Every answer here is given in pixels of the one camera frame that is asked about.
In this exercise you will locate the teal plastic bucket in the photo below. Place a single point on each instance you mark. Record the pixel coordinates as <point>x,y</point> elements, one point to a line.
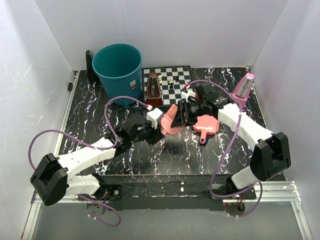
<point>119,68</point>

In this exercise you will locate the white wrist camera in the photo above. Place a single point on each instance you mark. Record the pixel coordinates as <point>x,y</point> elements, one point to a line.
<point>154,116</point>
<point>187,92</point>

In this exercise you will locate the black metronome behind bucket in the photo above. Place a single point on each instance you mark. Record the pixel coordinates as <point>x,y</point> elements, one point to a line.
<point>91,74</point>

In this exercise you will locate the pink hand brush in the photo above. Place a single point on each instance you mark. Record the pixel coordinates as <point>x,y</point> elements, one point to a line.
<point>167,120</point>

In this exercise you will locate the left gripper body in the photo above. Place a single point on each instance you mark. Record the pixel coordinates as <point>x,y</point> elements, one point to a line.
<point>148,134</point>

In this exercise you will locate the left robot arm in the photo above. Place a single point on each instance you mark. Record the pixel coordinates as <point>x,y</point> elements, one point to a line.
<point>58,176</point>

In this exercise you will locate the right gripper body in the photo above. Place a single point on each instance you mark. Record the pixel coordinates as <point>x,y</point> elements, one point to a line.
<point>193,110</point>

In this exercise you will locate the black and white chessboard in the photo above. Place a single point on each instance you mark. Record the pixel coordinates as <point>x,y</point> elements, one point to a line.
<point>169,96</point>

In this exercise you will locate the brown wooden metronome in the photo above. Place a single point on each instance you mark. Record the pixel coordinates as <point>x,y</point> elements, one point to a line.
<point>153,91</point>

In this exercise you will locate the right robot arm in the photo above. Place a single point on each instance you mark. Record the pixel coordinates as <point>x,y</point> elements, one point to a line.
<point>271,151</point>

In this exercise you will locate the pink dustpan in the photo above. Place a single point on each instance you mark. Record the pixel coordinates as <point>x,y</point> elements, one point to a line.
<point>206,125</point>

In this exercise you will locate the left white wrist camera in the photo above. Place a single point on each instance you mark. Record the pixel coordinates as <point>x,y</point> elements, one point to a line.
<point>154,116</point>

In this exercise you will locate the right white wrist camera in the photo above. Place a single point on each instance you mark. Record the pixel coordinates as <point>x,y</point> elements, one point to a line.
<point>187,92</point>

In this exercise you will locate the pink metronome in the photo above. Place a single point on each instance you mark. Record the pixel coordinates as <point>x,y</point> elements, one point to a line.
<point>242,90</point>

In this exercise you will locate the white chess piece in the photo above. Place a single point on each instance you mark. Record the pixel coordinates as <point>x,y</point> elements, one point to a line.
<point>160,79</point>

